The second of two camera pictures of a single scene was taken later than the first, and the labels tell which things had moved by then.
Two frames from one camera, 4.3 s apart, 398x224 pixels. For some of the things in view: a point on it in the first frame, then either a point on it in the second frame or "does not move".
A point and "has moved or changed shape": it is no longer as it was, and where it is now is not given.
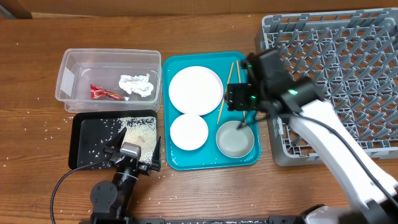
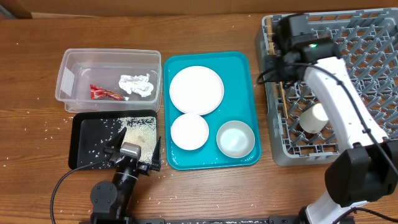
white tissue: [138, 84] does not move
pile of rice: [142, 130] does not move
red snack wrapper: [99, 93] does not move
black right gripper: [236, 96] -> [275, 76]
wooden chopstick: [227, 86] has moved or changed shape
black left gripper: [115, 142] does not move
